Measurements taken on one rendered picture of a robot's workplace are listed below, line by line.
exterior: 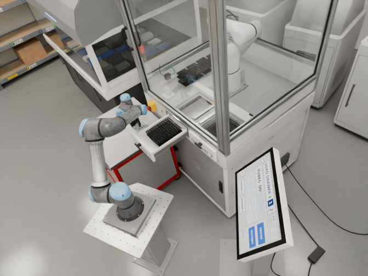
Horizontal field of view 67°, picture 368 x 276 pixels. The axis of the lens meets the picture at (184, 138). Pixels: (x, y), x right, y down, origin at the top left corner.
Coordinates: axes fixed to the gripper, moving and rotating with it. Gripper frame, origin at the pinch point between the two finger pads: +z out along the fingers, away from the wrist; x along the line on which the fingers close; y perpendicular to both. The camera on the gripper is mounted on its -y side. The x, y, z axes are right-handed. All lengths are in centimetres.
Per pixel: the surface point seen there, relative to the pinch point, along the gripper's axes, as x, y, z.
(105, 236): 56, 71, 5
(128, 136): -4.7, 9.8, 5.3
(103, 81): -54, -6, -19
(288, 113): 88, -78, -8
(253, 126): 84, -40, -23
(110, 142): -11.4, 24.0, 5.3
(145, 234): 74, 53, 5
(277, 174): 122, -8, -38
